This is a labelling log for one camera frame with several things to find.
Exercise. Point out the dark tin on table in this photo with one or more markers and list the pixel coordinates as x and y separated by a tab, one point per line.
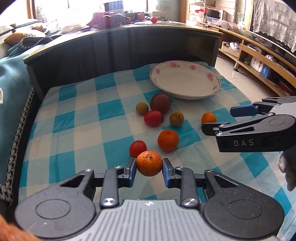
114	7

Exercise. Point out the large orange mandarin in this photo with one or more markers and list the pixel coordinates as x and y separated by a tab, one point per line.
168	140

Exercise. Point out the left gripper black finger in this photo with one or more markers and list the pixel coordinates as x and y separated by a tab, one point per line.
210	129

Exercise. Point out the small orange mandarin right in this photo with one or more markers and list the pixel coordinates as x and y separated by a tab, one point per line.
208	118

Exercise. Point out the small brown-green fruit right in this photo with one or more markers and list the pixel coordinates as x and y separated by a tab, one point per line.
176	119

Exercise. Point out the red tomato centre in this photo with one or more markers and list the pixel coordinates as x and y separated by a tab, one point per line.
153	118

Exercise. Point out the white lace cover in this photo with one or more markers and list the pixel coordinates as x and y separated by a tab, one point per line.
275	19

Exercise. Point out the blue white box on shelf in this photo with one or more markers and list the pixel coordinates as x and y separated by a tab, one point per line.
260	67

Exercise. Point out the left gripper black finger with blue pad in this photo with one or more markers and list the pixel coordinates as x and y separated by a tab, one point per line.
174	176
125	175

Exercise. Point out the small brown-green fruit left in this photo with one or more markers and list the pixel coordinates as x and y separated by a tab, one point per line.
142	108

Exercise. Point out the orange fruit on table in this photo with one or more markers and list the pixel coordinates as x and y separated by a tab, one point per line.
140	17

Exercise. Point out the light wooden tv shelf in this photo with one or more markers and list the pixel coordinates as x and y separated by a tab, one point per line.
259	57

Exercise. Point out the large dark red fruit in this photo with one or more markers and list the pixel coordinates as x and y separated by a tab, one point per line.
160	102

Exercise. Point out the red tomato near gripper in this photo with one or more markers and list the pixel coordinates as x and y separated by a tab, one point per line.
137	148

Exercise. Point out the gloved hand right edge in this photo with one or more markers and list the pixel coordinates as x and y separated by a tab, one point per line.
285	166

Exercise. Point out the red bag on table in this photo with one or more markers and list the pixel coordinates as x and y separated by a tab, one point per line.
108	20

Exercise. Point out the yellow cushion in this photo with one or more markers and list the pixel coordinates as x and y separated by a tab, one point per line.
15	38

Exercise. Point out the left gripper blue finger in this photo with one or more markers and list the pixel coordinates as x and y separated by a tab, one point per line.
247	110

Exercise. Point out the red tomato on table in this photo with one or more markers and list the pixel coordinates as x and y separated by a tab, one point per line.
154	19

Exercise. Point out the teal sofa blanket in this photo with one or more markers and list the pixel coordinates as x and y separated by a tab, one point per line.
17	117

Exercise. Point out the blue white checkered cloth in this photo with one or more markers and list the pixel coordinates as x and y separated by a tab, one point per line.
92	124

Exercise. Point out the white floral ceramic bowl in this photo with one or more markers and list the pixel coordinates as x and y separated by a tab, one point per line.
185	80

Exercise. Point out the small brown-green fruit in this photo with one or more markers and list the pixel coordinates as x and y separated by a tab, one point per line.
176	119
142	108

